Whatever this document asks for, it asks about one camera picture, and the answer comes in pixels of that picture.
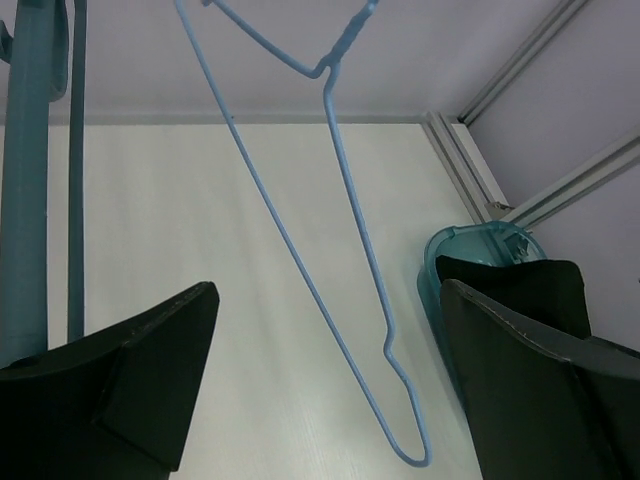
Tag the black trousers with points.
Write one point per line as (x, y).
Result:
(549, 291)

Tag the teal plastic hanger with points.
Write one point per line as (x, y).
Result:
(46, 55)

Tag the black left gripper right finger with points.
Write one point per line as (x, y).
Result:
(540, 403)

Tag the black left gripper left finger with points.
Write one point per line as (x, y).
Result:
(116, 404)

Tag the aluminium right frame post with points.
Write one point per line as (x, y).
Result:
(557, 121)

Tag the teal plastic bin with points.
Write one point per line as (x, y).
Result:
(474, 254)

